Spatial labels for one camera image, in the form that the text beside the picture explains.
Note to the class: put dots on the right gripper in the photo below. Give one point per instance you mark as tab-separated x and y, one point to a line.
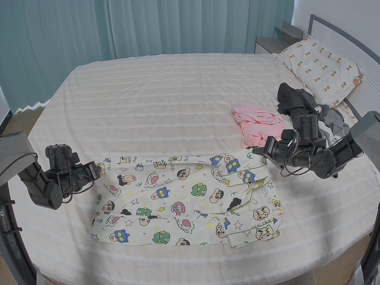
279	151

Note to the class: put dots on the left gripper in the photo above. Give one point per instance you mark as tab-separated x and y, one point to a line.
84	177

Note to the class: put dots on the white printed pyjama top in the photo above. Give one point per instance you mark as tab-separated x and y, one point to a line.
178	194

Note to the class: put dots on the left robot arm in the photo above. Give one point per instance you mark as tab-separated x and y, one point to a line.
44	188

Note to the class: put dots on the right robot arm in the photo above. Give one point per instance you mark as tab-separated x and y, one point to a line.
335	156

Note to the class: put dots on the pile of clothes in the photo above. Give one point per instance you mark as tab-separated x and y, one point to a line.
289	99

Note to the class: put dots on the pink garment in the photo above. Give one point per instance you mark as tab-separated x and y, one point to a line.
258	123

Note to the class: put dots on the white printed pillow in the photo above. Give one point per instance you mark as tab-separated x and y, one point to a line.
320	67

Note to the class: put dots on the grey bedside table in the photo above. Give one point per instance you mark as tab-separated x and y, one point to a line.
270	43

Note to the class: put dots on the bed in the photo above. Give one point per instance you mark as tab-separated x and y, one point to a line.
163	99

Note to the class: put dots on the blue-green curtain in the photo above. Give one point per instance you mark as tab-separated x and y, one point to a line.
148	16

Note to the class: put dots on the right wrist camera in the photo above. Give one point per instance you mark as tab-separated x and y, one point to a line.
288	136

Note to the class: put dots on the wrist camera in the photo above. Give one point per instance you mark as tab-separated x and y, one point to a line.
74	159
288	136

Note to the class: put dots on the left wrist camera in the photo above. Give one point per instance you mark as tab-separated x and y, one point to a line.
74	159

